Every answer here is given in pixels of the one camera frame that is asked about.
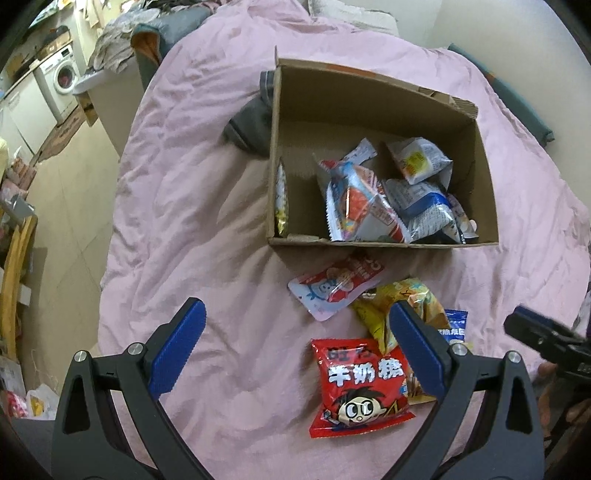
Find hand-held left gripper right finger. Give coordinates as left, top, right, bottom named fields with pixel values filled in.
left=389, top=301, right=546, bottom=480

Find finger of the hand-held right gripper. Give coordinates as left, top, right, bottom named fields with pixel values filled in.
left=503, top=305, right=578, bottom=354

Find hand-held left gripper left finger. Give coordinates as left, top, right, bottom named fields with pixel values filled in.
left=51, top=298, right=207, bottom=480

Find blue white snack packet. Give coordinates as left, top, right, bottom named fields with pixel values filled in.
left=441, top=308, right=471, bottom=348
left=382, top=179, right=466, bottom=244

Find yellow chips bag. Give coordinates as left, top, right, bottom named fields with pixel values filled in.
left=352, top=277, right=452, bottom=406

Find red cartoon candy bag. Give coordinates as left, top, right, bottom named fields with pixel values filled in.
left=308, top=338, right=417, bottom=440

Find pink white cartoon packet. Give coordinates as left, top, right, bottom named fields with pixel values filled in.
left=287, top=255, right=387, bottom=322

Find red white blue packet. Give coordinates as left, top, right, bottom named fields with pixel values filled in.
left=317, top=158, right=411, bottom=244

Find white yellow snack packet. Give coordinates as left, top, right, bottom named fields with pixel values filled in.
left=387, top=137, right=454, bottom=186

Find blue white stick sachet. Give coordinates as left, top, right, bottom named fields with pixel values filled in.
left=341, top=137, right=379, bottom=168

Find brown cardboard box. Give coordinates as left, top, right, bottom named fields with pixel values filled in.
left=267, top=46, right=500, bottom=247

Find person's right hand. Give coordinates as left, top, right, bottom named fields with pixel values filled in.
left=536, top=360, right=571, bottom=439

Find white plastic bag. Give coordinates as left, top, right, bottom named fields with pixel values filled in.
left=25, top=383, right=61, bottom=420

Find pink blanket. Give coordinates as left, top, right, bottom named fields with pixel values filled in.
left=97, top=0, right=591, bottom=480

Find yellow wooden chair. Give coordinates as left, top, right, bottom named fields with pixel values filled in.
left=0, top=215, right=38, bottom=361

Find brown floor mat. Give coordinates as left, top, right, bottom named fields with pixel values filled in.
left=37, top=108, right=88, bottom=162

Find white base cabinets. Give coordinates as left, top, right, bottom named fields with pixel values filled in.
left=0, top=71, right=58, bottom=153

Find white basin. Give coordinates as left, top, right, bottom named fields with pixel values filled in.
left=73, top=69, right=114, bottom=95

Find white washing machine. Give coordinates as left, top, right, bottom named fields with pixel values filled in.
left=34, top=46, right=81, bottom=125

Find heap of grey white laundry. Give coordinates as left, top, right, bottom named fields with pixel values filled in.
left=88, top=14, right=162, bottom=75

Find teal orange padded cover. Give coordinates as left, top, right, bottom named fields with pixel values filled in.
left=131, top=4, right=213, bottom=88

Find cardboard boxes on counter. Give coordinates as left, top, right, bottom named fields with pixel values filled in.
left=4, top=34, right=72, bottom=77

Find grey pillow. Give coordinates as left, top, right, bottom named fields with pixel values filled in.
left=308, top=0, right=400, bottom=35

